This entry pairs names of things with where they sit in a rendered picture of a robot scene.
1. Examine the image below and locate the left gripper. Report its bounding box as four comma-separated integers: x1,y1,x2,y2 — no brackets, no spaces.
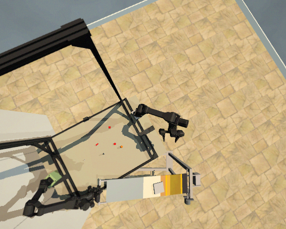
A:
159,124,185,143

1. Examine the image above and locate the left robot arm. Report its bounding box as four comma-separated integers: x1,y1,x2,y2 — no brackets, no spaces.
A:
134,103,189,138

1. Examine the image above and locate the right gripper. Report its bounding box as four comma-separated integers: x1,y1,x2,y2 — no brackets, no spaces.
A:
85,187,103,203

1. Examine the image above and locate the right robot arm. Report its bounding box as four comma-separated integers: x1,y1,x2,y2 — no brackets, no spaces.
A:
22,177,95,218

